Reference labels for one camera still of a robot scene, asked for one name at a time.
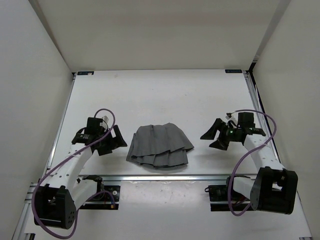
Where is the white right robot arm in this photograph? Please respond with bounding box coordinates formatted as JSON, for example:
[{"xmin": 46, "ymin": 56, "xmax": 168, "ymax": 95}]
[{"xmin": 201, "ymin": 111, "xmax": 298, "ymax": 217}]

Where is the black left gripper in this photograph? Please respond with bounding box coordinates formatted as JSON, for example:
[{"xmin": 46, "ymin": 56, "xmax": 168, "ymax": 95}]
[{"xmin": 97, "ymin": 124, "xmax": 127, "ymax": 156}]

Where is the aluminium table edge rail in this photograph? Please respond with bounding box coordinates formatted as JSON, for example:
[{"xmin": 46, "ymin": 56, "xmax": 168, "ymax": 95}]
[{"xmin": 39, "ymin": 172, "xmax": 286, "ymax": 182}]

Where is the white front cover panel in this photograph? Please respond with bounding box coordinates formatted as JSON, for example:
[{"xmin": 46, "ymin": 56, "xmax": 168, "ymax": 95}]
[{"xmin": 72, "ymin": 181, "xmax": 311, "ymax": 240}]

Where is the grey pleated skirt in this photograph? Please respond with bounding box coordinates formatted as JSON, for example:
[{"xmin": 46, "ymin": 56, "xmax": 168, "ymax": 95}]
[{"xmin": 126, "ymin": 122, "xmax": 194, "ymax": 169}]

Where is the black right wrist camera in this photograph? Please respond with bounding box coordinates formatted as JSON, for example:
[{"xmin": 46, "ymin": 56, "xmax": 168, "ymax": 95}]
[{"xmin": 226, "ymin": 112, "xmax": 266, "ymax": 137}]

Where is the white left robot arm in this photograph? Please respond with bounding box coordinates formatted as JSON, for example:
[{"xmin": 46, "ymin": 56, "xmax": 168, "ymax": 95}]
[{"xmin": 31, "ymin": 123, "xmax": 127, "ymax": 231}]

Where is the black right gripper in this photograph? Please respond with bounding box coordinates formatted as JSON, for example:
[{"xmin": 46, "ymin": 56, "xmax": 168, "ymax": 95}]
[{"xmin": 200, "ymin": 118, "xmax": 240, "ymax": 151}]

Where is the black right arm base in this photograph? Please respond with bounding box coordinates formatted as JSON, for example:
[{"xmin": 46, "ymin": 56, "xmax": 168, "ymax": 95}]
[{"xmin": 204, "ymin": 175, "xmax": 254, "ymax": 212}]

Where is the blue right corner label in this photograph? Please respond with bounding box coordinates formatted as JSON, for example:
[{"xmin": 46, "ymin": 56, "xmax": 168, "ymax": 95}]
[{"xmin": 225, "ymin": 69, "xmax": 243, "ymax": 74}]

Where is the blue corner label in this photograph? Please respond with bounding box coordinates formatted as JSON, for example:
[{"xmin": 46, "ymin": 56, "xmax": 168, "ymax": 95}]
[
  {"xmin": 225, "ymin": 69, "xmax": 243, "ymax": 74},
  {"xmin": 77, "ymin": 71, "xmax": 95, "ymax": 76}
]

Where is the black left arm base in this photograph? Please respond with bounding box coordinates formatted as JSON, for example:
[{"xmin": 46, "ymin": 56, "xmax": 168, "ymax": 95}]
[{"xmin": 72, "ymin": 175, "xmax": 121, "ymax": 210}]

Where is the blue left corner label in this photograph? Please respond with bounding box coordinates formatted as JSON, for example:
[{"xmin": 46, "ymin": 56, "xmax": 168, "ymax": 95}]
[{"xmin": 77, "ymin": 71, "xmax": 95, "ymax": 76}]

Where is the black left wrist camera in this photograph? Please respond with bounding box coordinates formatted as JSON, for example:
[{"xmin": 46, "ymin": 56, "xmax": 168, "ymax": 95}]
[{"xmin": 71, "ymin": 116, "xmax": 109, "ymax": 146}]

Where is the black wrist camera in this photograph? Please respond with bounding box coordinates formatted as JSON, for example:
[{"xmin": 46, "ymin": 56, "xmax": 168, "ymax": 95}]
[
  {"xmin": 71, "ymin": 116, "xmax": 109, "ymax": 146},
  {"xmin": 226, "ymin": 112, "xmax": 266, "ymax": 137}
]

